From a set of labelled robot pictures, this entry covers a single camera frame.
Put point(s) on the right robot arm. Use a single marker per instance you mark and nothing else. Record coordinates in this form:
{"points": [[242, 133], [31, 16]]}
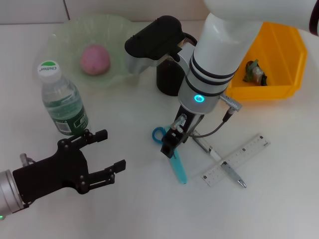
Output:
{"points": [[219, 49]]}

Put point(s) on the yellow plastic storage bin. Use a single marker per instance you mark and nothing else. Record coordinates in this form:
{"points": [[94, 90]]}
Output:
{"points": [[281, 62]]}

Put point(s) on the white silver ballpoint pen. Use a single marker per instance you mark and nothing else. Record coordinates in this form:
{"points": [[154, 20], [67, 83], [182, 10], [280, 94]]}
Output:
{"points": [[231, 173]]}

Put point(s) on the pink peach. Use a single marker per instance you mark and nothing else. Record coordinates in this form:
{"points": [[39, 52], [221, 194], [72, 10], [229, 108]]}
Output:
{"points": [[95, 61]]}

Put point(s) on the blue teal scissors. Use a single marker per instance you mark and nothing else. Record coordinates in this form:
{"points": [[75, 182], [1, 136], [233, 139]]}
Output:
{"points": [[180, 171]]}

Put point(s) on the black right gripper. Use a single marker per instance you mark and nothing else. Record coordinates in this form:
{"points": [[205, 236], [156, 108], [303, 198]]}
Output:
{"points": [[184, 135]]}

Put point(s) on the black mesh pen holder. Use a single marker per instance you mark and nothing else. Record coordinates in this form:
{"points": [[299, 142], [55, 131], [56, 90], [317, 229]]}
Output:
{"points": [[169, 82]]}

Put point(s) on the translucent green fruit plate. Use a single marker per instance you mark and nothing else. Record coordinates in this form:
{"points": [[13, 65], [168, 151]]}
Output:
{"points": [[74, 30]]}

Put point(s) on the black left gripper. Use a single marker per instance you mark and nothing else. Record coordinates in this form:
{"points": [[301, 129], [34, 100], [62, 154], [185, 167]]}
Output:
{"points": [[52, 174]]}

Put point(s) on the black grey wrist camera housing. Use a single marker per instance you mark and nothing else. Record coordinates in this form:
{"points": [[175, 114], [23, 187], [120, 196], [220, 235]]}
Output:
{"points": [[154, 42]]}

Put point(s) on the transparent plastic ruler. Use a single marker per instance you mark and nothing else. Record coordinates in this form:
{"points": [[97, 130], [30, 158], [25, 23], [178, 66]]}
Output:
{"points": [[249, 149]]}

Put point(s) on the clear water bottle green label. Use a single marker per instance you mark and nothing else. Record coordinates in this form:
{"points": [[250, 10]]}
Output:
{"points": [[62, 99]]}

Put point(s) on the green plastic wrapper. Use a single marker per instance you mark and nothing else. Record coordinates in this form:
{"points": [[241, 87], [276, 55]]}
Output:
{"points": [[256, 73]]}

